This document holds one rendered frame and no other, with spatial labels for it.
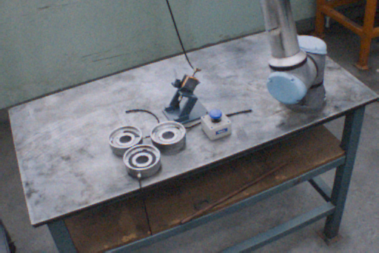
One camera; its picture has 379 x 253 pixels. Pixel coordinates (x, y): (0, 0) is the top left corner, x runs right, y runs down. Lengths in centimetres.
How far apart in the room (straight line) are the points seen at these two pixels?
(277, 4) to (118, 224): 86
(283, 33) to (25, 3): 185
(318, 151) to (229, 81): 43
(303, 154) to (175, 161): 57
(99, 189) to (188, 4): 199
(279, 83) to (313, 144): 52
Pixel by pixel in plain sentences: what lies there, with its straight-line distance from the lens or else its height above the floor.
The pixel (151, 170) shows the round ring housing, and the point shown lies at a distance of 131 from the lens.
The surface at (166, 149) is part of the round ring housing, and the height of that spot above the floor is 82.
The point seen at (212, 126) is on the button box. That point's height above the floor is 85.
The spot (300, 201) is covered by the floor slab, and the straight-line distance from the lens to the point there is 233.
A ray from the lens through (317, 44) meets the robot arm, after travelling 146.
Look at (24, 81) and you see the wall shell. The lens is 303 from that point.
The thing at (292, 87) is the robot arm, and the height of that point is 98.
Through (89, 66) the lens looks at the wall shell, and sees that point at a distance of 307.
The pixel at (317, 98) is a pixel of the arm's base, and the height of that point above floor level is 85.
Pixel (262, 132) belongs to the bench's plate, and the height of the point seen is 80.
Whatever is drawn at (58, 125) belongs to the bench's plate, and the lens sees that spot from 160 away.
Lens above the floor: 173
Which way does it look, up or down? 38 degrees down
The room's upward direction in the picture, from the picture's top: 5 degrees counter-clockwise
